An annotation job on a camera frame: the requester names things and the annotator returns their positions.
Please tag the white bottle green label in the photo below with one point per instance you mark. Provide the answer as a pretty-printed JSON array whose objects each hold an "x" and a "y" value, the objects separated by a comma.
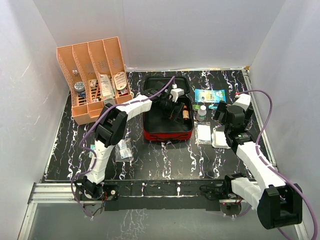
[{"x": 201, "y": 113}]

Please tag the white gauze pad pack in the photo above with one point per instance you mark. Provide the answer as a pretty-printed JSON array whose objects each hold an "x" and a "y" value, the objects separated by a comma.
[{"x": 219, "y": 140}]

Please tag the small teal sachet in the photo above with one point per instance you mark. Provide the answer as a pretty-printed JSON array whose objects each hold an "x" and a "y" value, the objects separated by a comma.
[{"x": 212, "y": 107}]

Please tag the small medicine boxes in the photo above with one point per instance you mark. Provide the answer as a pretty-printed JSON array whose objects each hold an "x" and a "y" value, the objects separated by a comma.
[{"x": 95, "y": 93}]

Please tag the clear bag of plasters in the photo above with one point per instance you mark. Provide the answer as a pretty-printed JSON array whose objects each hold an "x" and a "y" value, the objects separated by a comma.
[{"x": 123, "y": 151}]

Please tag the round blue tin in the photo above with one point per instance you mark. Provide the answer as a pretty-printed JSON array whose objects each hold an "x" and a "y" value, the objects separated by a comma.
[{"x": 80, "y": 89}]

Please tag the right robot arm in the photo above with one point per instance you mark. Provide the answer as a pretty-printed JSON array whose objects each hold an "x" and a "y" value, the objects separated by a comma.
[{"x": 277, "y": 203}]

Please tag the oval blister card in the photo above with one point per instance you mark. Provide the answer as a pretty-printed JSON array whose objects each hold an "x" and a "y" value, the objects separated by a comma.
[{"x": 120, "y": 80}]

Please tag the white medicine box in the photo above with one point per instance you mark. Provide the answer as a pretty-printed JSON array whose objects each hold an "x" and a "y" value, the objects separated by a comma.
[{"x": 106, "y": 86}]

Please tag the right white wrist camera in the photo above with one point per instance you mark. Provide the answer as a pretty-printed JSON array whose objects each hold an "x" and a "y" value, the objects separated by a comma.
[{"x": 242, "y": 100}]

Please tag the blue cotton swab bag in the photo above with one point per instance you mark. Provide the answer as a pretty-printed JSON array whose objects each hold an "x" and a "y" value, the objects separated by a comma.
[{"x": 209, "y": 96}]

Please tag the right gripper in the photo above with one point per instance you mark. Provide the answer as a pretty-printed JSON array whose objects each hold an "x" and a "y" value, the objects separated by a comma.
[{"x": 221, "y": 109}]

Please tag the teal bandage packet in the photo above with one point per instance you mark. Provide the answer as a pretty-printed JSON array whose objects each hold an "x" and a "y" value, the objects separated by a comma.
[{"x": 92, "y": 151}]

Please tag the green wind oil box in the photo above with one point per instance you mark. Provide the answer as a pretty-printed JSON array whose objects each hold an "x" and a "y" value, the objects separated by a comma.
[{"x": 196, "y": 107}]

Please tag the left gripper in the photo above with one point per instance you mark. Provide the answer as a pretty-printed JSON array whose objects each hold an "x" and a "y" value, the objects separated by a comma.
[{"x": 176, "y": 116}]

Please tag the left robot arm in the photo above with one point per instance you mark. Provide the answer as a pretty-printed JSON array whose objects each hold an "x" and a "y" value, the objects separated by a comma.
[{"x": 111, "y": 124}]

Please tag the red black medicine case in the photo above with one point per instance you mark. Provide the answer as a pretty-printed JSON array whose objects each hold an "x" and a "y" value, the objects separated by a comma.
[{"x": 157, "y": 128}]

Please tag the orange plastic file organizer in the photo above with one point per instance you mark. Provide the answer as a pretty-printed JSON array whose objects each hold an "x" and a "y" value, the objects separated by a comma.
[{"x": 82, "y": 65}]

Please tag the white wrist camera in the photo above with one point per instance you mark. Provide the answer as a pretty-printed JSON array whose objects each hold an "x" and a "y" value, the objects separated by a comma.
[
  {"x": 242, "y": 100},
  {"x": 176, "y": 93}
]

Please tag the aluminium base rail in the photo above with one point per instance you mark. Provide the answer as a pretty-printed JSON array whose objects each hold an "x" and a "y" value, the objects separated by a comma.
[{"x": 116, "y": 195}]

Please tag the gauze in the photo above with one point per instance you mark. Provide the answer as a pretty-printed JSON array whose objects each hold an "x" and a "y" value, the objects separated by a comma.
[{"x": 203, "y": 133}]

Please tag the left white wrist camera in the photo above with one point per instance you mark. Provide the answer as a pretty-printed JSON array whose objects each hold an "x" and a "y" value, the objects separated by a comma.
[{"x": 176, "y": 93}]

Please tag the brown bottle orange cap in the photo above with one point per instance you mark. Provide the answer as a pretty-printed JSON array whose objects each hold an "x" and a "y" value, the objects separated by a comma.
[{"x": 185, "y": 113}]

